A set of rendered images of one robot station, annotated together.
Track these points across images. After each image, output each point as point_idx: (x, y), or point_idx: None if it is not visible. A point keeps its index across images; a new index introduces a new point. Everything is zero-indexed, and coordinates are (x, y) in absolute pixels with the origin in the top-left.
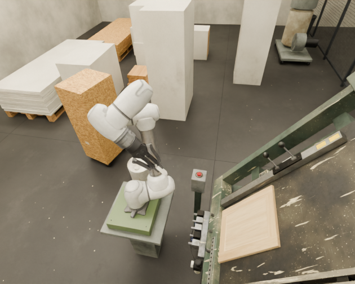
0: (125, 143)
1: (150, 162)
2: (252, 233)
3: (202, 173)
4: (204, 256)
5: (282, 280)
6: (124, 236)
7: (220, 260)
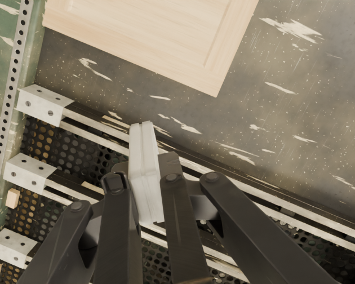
0: None
1: (137, 248)
2: (167, 27)
3: None
4: None
5: (205, 170)
6: None
7: (49, 23)
